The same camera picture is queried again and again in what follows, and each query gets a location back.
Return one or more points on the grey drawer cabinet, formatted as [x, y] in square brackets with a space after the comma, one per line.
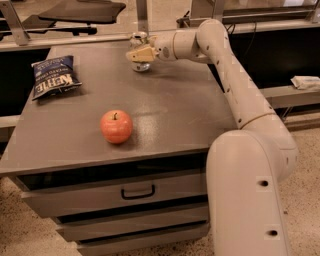
[120, 162]

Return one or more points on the white 7up soda can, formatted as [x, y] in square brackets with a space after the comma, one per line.
[138, 41]

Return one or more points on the black drawer handle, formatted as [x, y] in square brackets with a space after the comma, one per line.
[137, 194]

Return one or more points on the red apple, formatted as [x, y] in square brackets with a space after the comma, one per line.
[116, 126]

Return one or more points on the grey drawer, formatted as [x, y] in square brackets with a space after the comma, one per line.
[103, 195]
[134, 222]
[149, 239]

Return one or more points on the grey bottom drawer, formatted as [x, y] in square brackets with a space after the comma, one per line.
[149, 239]

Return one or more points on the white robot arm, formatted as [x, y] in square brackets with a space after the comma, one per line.
[244, 165]

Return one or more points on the black office chair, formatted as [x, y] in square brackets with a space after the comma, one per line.
[75, 11]

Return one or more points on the grey middle drawer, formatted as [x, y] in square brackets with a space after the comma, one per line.
[134, 222]

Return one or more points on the metal railing frame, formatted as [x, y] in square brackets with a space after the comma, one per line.
[156, 16]

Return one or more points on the white crumpled packet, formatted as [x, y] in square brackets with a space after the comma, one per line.
[306, 82]

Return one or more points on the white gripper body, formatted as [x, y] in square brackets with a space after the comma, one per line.
[163, 44]

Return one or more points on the blue Kettle chips bag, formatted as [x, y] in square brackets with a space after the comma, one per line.
[54, 76]

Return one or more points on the grey top drawer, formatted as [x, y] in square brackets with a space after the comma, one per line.
[103, 195]

